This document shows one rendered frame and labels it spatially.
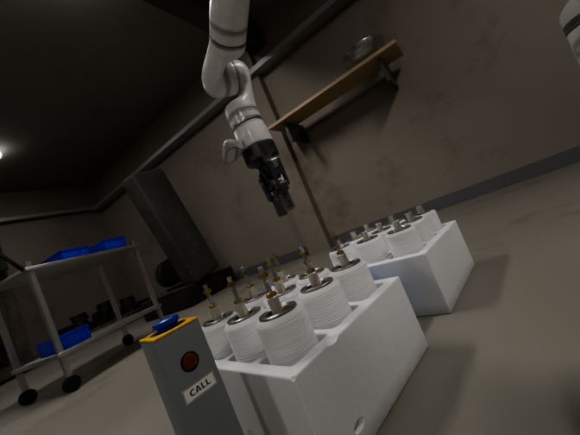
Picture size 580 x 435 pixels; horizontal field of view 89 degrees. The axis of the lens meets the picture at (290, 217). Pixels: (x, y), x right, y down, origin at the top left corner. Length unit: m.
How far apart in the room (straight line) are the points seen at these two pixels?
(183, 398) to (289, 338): 0.18
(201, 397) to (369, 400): 0.29
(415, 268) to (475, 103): 2.50
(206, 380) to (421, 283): 0.64
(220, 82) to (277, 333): 0.50
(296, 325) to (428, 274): 0.49
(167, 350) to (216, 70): 0.51
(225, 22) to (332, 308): 0.56
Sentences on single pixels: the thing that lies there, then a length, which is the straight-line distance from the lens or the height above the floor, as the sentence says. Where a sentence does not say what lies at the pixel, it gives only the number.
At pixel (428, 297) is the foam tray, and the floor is 0.05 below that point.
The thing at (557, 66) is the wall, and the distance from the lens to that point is 3.36.
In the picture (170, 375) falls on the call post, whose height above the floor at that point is 0.26.
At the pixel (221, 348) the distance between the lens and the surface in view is 0.74.
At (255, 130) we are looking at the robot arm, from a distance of 0.63.
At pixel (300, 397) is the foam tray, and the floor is 0.15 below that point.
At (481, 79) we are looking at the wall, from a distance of 3.31.
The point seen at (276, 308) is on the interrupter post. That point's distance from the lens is 0.56.
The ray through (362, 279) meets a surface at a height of 0.22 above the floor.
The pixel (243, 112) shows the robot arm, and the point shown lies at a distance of 0.65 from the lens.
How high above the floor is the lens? 0.38
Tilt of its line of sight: 2 degrees up
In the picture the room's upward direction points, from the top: 23 degrees counter-clockwise
